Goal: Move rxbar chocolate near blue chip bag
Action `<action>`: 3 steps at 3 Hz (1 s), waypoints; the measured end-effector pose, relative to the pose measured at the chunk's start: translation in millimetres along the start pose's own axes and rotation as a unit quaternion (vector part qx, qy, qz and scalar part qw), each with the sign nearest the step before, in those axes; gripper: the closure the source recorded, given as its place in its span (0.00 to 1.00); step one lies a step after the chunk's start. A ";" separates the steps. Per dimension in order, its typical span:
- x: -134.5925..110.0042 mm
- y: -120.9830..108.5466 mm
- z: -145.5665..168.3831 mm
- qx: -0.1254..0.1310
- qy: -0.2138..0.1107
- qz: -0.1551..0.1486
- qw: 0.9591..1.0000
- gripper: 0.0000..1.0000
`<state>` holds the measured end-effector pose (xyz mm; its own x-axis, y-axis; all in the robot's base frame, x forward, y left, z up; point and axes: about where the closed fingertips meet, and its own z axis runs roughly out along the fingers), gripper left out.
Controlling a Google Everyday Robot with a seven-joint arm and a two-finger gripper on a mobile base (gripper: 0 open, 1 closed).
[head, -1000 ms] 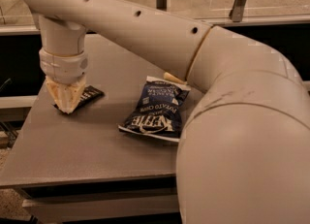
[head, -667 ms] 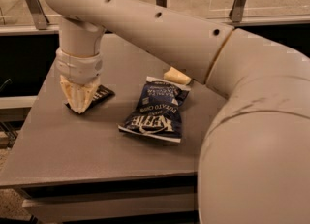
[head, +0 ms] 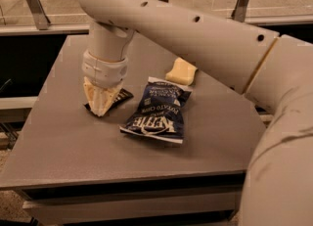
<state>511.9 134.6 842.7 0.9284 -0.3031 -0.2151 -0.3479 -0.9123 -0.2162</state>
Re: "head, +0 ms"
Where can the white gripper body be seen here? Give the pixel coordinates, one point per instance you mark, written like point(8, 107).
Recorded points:
point(104, 69)

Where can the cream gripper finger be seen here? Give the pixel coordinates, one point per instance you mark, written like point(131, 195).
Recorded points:
point(89, 94)
point(102, 98)

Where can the black rxbar chocolate bar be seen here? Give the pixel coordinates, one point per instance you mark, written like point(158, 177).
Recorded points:
point(123, 96)

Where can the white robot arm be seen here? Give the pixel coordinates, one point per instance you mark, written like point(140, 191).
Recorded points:
point(272, 70)

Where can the blue Kettle chip bag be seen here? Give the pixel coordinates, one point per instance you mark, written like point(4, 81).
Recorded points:
point(159, 115)

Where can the yellow sponge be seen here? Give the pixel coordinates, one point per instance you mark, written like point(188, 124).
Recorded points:
point(182, 72)

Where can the grey table drawer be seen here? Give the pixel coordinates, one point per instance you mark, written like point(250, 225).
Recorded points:
point(105, 208)

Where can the left metal railing bracket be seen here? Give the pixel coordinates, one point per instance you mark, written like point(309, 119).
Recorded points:
point(40, 19)

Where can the right metal railing bracket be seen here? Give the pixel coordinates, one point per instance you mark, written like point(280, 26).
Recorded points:
point(239, 13)

